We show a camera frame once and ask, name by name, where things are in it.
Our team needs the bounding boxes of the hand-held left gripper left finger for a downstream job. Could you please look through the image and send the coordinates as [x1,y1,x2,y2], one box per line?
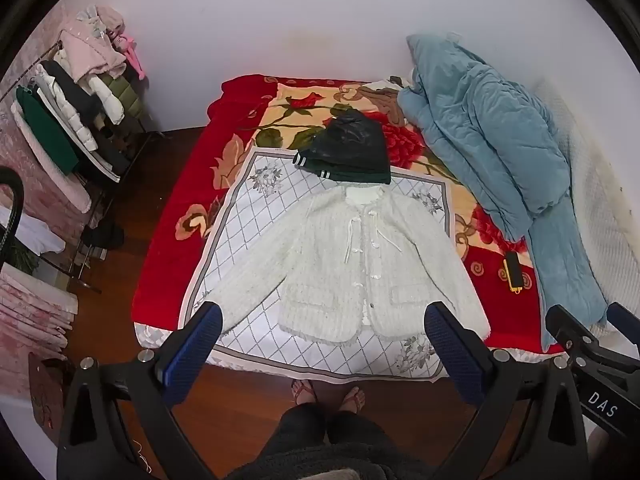
[56,301,223,480]

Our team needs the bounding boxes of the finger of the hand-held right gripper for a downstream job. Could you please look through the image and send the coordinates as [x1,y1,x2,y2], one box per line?
[606,302,640,348]
[545,305,608,363]

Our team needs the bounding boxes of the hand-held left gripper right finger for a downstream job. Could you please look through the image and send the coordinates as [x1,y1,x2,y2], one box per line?
[424,301,590,480]

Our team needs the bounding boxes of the white fluffy jacket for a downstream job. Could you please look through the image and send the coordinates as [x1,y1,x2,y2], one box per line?
[192,185,491,343]

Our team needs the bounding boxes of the black clothes rack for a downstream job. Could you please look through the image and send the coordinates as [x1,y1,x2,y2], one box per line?
[10,30,166,293]

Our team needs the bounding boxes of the pink clothes hanger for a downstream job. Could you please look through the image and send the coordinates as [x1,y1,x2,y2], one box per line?
[119,34,149,81]

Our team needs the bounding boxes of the black and yellow device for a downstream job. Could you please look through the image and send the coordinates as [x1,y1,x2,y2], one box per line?
[502,251,525,293]

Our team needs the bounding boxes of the red floral blanket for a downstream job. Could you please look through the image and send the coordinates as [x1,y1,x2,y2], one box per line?
[131,74,551,356]

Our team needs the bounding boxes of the white textured bedspread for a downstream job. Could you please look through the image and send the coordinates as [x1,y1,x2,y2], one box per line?
[530,77,640,341]

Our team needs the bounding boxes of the person's right foot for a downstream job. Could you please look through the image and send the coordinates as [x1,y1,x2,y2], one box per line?
[342,385,367,414]

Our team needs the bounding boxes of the person's foot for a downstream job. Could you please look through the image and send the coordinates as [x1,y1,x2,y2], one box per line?
[342,385,367,414]
[291,379,319,407]

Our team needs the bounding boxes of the person's left foot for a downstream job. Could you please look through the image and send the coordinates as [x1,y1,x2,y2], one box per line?
[291,379,319,407]

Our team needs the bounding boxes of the person's right leg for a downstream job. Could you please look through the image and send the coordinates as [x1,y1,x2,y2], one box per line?
[327,410,397,463]

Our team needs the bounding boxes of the person's leg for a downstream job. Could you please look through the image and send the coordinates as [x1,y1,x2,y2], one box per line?
[327,410,397,463]
[259,402,329,463]

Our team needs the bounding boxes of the person's left leg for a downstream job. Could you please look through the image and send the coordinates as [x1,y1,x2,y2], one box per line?
[259,402,329,463]

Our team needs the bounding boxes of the dark shoes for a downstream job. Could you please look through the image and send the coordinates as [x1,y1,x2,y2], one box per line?
[81,220,126,252]

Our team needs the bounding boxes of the white diamond-print sheet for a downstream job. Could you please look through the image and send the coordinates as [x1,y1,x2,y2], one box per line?
[134,149,458,383]

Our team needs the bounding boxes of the stack of pink cloth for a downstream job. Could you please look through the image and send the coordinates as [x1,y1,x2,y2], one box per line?
[0,260,80,361]

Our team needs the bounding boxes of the white cloth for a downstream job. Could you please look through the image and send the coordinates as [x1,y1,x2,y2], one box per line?
[0,207,67,257]

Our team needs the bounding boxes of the blue quilt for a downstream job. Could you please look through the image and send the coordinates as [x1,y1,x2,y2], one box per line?
[397,32,608,353]

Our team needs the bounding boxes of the pink lace curtain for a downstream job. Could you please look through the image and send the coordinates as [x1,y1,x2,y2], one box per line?
[0,5,93,221]

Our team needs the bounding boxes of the dark green folded jacket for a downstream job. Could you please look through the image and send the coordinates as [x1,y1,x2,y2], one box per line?
[291,109,392,186]

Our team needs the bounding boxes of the black curved tube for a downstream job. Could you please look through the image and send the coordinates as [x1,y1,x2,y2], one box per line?
[0,167,26,271]

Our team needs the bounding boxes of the olive padded vest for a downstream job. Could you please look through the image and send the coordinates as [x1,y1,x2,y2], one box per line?
[99,72,147,122]

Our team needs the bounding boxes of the green garment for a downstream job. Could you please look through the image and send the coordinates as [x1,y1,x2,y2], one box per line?
[15,85,81,177]

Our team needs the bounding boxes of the white down jacket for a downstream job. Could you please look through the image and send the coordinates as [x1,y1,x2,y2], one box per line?
[35,62,126,153]

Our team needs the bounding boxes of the pink jacket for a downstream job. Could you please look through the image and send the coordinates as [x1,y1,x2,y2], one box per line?
[60,5,128,81]

